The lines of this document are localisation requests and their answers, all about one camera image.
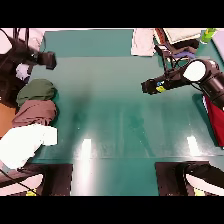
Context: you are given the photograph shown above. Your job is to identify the white garment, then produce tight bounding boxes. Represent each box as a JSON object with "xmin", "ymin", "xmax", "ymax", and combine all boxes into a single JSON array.
[{"xmin": 0, "ymin": 123, "xmax": 59, "ymax": 170}]

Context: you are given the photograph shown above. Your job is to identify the cream folded garment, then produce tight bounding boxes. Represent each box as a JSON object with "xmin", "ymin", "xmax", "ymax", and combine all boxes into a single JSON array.
[{"xmin": 162, "ymin": 28, "xmax": 202, "ymax": 45}]

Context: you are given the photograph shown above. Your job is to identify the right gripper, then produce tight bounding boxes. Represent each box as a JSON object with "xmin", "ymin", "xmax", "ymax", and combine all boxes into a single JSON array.
[{"xmin": 140, "ymin": 77, "xmax": 168, "ymax": 96}]

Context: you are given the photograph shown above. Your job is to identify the dark brown folded garment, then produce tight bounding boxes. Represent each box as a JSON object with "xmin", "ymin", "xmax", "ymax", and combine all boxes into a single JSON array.
[{"xmin": 165, "ymin": 38, "xmax": 200, "ymax": 55}]

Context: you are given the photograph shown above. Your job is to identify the red garment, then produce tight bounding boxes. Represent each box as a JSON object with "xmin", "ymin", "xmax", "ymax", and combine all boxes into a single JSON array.
[{"xmin": 202, "ymin": 94, "xmax": 224, "ymax": 148}]

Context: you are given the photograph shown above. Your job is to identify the green garment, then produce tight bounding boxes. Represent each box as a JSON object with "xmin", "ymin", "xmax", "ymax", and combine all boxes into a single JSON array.
[{"xmin": 15, "ymin": 78, "xmax": 58, "ymax": 107}]

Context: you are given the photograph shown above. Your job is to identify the pale pink garment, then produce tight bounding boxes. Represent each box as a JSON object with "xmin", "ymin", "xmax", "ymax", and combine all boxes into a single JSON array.
[{"xmin": 130, "ymin": 28, "xmax": 157, "ymax": 57}]

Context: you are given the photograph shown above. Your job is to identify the purple folded garment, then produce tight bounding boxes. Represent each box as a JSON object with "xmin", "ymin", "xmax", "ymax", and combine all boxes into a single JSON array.
[{"xmin": 172, "ymin": 49, "xmax": 198, "ymax": 61}]

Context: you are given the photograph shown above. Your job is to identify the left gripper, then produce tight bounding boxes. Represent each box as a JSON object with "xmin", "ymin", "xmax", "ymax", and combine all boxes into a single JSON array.
[{"xmin": 35, "ymin": 51, "xmax": 58, "ymax": 71}]

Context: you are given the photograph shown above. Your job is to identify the black cable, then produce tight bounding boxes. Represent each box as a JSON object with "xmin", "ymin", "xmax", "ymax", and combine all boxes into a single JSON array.
[{"xmin": 0, "ymin": 167, "xmax": 35, "ymax": 195}]

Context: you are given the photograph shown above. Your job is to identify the green bottle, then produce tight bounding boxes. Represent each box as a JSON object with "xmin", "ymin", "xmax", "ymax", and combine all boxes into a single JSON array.
[{"xmin": 199, "ymin": 28, "xmax": 218, "ymax": 44}]

